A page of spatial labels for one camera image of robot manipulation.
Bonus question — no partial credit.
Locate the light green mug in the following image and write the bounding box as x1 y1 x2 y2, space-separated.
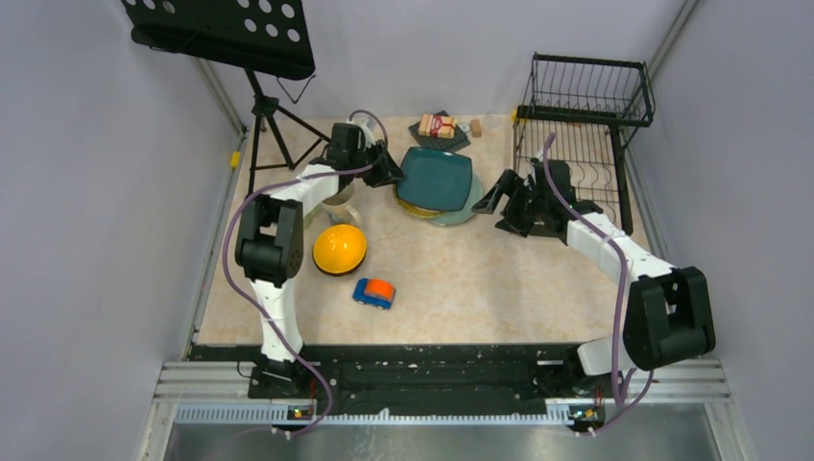
303 208 322 230

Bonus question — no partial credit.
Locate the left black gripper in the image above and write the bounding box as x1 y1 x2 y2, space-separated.
349 139 407 187

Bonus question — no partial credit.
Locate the yellow bowl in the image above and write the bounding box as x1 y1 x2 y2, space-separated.
312 224 368 276

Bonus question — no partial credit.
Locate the black wire dish rack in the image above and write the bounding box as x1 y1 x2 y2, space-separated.
512 53 656 233

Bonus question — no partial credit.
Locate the beige mug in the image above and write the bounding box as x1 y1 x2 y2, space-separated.
320 183 362 228

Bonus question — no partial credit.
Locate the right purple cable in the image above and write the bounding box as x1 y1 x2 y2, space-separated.
541 132 655 437

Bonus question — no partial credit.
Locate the teal square plate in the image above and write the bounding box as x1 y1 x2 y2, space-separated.
396 147 473 211

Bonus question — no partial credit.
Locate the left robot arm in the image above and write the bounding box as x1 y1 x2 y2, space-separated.
227 120 404 398

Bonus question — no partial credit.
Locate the wooden blocks stack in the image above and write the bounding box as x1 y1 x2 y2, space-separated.
418 113 457 139

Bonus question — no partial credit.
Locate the light green round plate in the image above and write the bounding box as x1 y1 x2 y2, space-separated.
429 175 485 227

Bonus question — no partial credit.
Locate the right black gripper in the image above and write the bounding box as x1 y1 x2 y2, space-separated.
473 169 550 237

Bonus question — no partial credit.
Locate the small wooden block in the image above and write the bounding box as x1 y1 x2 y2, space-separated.
469 118 483 138

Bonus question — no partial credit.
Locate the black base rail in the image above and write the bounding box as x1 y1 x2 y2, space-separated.
152 342 732 435

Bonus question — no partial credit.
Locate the purple cable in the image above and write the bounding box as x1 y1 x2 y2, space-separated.
541 132 655 437
222 109 391 440

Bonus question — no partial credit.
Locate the blue orange toy car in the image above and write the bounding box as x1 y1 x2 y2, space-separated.
352 278 396 310

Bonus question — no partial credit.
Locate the yellow-rimmed patterned plate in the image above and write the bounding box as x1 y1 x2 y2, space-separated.
393 185 444 220

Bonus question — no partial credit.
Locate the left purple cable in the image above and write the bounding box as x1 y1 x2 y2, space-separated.
222 109 391 440

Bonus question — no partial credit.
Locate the black music stand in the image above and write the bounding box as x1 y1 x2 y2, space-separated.
123 1 330 171

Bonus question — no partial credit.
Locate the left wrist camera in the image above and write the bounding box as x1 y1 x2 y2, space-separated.
347 113 376 149

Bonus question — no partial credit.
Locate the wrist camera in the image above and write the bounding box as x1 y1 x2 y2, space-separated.
347 113 376 149
529 145 549 180

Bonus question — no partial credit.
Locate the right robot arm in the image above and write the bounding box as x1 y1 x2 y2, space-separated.
472 159 716 396

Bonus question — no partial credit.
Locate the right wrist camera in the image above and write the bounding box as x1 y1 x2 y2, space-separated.
529 145 549 180

